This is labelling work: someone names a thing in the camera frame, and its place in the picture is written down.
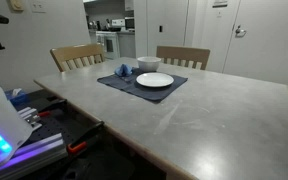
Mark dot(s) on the white bowl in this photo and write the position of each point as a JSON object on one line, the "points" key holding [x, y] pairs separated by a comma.
{"points": [[149, 64]]}

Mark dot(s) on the microwave oven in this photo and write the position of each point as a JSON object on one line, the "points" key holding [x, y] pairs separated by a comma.
{"points": [[129, 24]]}

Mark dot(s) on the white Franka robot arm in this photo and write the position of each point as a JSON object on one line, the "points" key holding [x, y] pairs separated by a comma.
{"points": [[0, 110]]}

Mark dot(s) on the dark blue woven placemat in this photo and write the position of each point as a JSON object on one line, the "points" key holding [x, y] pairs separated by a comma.
{"points": [[150, 93]]}

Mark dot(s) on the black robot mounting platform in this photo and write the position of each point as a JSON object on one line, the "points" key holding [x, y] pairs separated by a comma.
{"points": [[60, 126]]}

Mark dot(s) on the white door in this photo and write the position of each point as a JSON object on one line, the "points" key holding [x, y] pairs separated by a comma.
{"points": [[267, 50]]}

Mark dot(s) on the grey kitchen cabinet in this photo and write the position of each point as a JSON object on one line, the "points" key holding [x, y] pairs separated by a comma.
{"points": [[127, 45]]}

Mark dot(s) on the beige round thermostat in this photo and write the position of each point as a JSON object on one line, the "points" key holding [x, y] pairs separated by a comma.
{"points": [[16, 4]]}

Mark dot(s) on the dark coffee maker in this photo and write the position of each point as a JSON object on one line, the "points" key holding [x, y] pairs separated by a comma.
{"points": [[97, 25]]}

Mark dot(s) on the door sign plate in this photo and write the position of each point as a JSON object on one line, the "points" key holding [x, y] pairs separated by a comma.
{"points": [[220, 3]]}

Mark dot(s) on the wooden slat-back chair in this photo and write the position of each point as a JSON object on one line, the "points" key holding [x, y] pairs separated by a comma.
{"points": [[77, 51], [184, 52]]}

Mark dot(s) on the white kitchen stove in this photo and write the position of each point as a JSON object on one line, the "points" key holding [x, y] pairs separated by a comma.
{"points": [[112, 45]]}

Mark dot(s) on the blue folded cloth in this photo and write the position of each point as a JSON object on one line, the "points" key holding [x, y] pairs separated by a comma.
{"points": [[123, 70]]}

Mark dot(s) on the silver fork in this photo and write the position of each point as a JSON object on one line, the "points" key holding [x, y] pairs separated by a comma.
{"points": [[127, 79]]}

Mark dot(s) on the white round plate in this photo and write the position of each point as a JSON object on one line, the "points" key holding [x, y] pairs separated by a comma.
{"points": [[155, 80]]}

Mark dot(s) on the blue tissue box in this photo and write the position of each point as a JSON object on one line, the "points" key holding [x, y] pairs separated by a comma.
{"points": [[17, 99]]}

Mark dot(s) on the white wall switch plate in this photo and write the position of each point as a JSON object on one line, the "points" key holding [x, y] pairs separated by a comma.
{"points": [[38, 6]]}

